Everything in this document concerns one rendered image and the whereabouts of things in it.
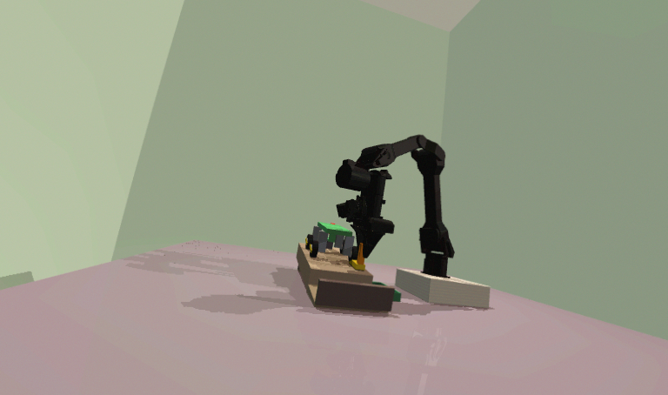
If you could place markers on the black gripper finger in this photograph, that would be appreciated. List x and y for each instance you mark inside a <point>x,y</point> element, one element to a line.
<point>359,235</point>
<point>370,240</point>

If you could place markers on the yellow wheel chock with orange handle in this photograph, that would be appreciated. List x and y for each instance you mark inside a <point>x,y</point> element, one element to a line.
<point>358,264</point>

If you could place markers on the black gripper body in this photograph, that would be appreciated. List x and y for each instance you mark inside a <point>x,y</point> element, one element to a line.
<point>372,221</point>

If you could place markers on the green tray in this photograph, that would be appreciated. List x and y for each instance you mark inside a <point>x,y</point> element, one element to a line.
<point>397,294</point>

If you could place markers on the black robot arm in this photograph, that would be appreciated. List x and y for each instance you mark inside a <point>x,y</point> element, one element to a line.
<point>430,161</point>

